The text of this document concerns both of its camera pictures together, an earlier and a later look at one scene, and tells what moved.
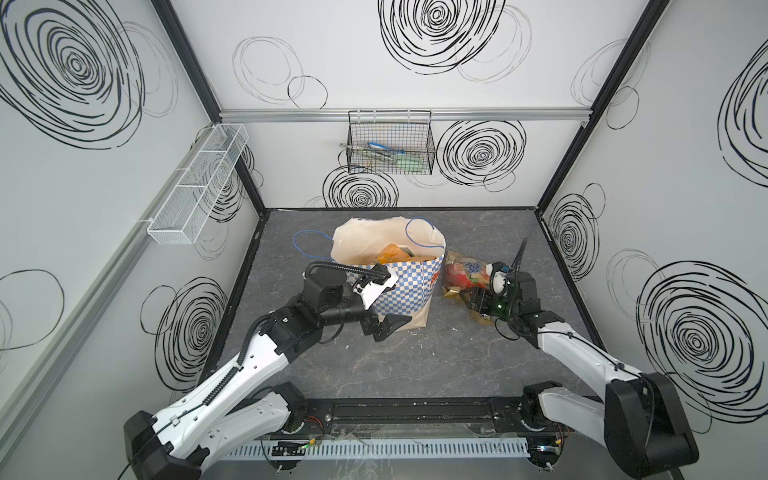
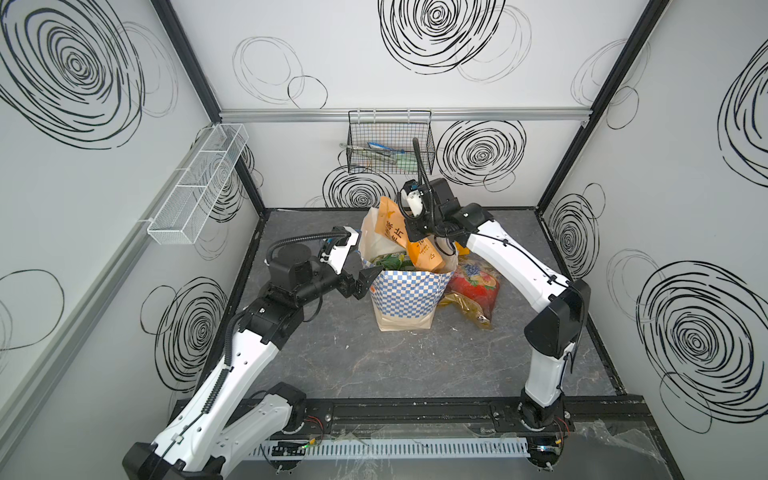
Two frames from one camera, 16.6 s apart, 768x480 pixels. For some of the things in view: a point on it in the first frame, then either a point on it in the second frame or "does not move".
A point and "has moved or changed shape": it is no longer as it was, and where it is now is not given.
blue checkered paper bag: (360, 242) has moved or changed shape
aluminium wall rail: (404, 115) does not move
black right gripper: (512, 288) -> (424, 225)
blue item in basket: (378, 146) does not move
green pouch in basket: (409, 162) does not move
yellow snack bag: (394, 254) -> (461, 250)
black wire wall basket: (394, 142) does not move
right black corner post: (648, 22) does not move
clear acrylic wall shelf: (192, 195) does not move
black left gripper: (372, 324) -> (350, 285)
